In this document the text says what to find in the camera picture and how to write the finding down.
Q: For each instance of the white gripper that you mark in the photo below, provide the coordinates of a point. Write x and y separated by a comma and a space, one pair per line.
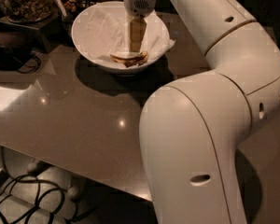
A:
139, 3

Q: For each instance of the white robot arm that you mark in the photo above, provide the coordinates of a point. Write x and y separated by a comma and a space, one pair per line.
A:
190, 128

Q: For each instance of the white bowl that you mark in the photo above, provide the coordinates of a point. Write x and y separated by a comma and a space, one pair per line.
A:
103, 30

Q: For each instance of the white paper liner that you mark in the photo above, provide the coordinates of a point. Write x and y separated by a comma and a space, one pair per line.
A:
124, 44

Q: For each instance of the dark wooden stand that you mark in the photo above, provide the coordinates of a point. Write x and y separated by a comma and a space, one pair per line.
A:
47, 34

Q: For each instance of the glass jar of nuts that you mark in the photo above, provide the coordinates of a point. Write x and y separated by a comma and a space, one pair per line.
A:
26, 11

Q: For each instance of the white table leg base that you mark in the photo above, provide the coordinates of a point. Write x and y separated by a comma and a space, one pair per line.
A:
73, 184

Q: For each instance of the black device with cable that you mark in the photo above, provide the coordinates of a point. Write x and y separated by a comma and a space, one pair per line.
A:
16, 53

